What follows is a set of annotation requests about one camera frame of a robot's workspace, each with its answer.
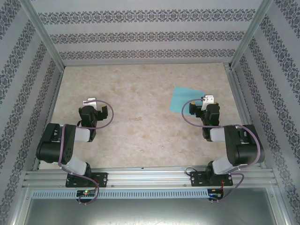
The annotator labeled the turquoise cloth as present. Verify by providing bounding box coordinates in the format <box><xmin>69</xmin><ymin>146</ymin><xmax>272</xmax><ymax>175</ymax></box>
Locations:
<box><xmin>169</xmin><ymin>86</ymin><xmax>204</xmax><ymax>115</ymax></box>

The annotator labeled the grey sheet metal panel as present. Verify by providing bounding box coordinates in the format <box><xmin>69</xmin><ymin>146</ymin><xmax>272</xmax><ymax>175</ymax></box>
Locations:
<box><xmin>23</xmin><ymin>187</ymin><xmax>288</xmax><ymax>225</ymax></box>

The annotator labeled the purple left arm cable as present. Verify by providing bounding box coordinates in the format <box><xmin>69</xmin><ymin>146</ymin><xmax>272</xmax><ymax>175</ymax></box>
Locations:
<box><xmin>58</xmin><ymin>99</ymin><xmax>115</xmax><ymax>206</ymax></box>

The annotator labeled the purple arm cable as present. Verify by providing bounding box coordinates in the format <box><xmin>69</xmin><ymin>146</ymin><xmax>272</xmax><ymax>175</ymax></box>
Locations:
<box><xmin>58</xmin><ymin>99</ymin><xmax>115</xmax><ymax>206</ymax></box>
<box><xmin>182</xmin><ymin>97</ymin><xmax>263</xmax><ymax>203</ymax></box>

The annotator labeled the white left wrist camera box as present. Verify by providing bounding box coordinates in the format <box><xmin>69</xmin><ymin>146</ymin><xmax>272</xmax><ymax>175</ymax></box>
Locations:
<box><xmin>83</xmin><ymin>97</ymin><xmax>97</xmax><ymax>109</ymax></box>

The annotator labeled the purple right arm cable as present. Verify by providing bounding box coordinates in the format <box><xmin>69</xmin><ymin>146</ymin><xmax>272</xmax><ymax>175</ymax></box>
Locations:
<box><xmin>182</xmin><ymin>97</ymin><xmax>263</xmax><ymax>203</ymax></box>

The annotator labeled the aluminium table side rail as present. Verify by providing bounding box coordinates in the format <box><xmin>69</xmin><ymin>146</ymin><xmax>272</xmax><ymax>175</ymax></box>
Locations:
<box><xmin>31</xmin><ymin>67</ymin><xmax>65</xmax><ymax>171</ymax></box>
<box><xmin>224</xmin><ymin>62</ymin><xmax>267</xmax><ymax>169</ymax></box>

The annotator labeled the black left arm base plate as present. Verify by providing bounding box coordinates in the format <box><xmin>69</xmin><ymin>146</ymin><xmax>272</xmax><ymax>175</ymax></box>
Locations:
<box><xmin>65</xmin><ymin>172</ymin><xmax>108</xmax><ymax>188</ymax></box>

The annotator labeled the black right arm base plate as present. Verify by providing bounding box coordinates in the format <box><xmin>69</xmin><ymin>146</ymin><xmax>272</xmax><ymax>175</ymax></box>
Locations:
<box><xmin>190</xmin><ymin>171</ymin><xmax>234</xmax><ymax>188</ymax></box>

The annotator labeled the aluminium mounting rail beam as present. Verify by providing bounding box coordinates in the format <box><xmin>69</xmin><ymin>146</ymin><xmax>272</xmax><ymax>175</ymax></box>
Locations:
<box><xmin>22</xmin><ymin>165</ymin><xmax>278</xmax><ymax>188</ymax></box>

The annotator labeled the aluminium frame post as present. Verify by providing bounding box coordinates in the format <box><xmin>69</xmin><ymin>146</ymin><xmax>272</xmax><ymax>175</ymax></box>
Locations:
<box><xmin>229</xmin><ymin>0</ymin><xmax>275</xmax><ymax>70</ymax></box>
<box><xmin>18</xmin><ymin>0</ymin><xmax>66</xmax><ymax>68</ymax></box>

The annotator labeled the grey slotted cable duct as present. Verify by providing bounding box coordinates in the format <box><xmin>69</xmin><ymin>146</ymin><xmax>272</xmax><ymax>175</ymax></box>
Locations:
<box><xmin>31</xmin><ymin>189</ymin><xmax>209</xmax><ymax>200</ymax></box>

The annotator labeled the aluminium frame bar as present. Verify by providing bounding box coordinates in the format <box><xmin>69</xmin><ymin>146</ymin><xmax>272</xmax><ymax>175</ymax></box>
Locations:
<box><xmin>267</xmin><ymin>186</ymin><xmax>295</xmax><ymax>225</ymax></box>
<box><xmin>9</xmin><ymin>185</ymin><xmax>33</xmax><ymax>225</ymax></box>

